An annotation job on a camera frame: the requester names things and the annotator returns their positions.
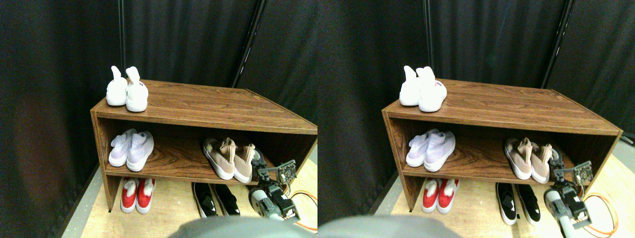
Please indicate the red shoe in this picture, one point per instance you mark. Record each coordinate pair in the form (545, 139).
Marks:
(145, 198)
(129, 198)
(447, 198)
(430, 198)

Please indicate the white shoe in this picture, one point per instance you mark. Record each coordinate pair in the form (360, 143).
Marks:
(431, 96)
(116, 94)
(137, 96)
(409, 94)

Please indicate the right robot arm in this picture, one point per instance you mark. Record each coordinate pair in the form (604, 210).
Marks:
(280, 203)
(570, 208)

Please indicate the black curtain pole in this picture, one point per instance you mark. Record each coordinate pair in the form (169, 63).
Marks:
(248, 44)
(121, 39)
(556, 44)

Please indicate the pale purple shoe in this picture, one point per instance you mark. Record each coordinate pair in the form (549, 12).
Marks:
(439, 153)
(140, 153)
(417, 151)
(119, 151)

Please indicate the brown shoe rack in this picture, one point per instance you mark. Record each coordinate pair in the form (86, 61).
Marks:
(496, 104)
(198, 104)

